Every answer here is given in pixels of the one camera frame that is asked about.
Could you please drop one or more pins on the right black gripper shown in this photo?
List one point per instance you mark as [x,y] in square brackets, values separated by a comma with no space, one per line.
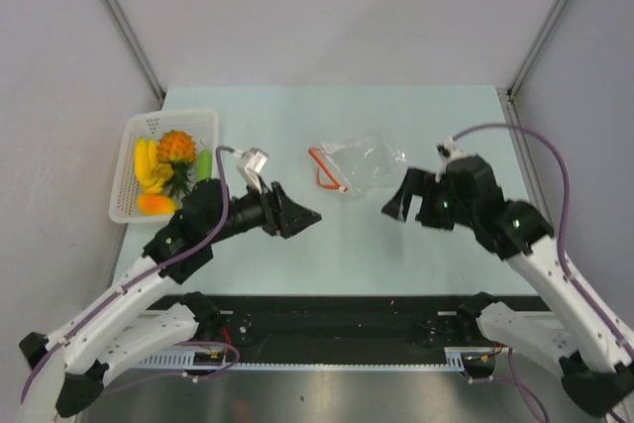
[421,183]

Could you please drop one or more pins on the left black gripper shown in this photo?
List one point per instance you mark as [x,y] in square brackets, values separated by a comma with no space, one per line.
[281,215]

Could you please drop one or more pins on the clear zip top bag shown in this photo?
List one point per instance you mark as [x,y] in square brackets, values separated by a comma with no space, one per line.
[358,165]

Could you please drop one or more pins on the green fake pepper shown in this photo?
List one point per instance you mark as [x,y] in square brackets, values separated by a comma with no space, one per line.
[204,163]

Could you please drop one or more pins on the orange fake pineapple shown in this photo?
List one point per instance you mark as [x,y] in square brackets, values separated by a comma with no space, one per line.
[178,150]

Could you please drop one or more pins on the orange fake mango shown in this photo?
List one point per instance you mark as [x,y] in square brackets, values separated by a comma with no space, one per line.
[155,204]

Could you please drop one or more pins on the yellow fake banana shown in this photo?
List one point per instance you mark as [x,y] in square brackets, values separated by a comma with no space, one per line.
[151,174]

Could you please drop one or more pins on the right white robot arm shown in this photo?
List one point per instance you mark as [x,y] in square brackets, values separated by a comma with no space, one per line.
[509,231]

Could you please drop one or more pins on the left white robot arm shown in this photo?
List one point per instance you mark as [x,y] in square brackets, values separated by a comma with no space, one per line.
[74,364]

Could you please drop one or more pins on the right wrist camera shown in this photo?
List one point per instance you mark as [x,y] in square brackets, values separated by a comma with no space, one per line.
[469,178]

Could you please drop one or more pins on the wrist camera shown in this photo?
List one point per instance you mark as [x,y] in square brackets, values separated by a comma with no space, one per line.
[469,178]
[250,165]

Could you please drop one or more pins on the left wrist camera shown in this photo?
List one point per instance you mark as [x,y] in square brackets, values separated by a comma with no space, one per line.
[250,165]

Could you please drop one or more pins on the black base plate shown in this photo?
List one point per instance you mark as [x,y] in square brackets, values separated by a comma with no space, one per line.
[347,330]

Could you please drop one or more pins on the right aluminium frame post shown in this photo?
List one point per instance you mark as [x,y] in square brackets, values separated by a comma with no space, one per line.
[546,30]

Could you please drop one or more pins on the aluminium frame post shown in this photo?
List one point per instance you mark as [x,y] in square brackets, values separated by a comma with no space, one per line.
[546,30]
[122,24]

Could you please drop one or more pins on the left aluminium frame post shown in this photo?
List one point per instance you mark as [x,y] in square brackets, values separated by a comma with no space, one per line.
[122,24]

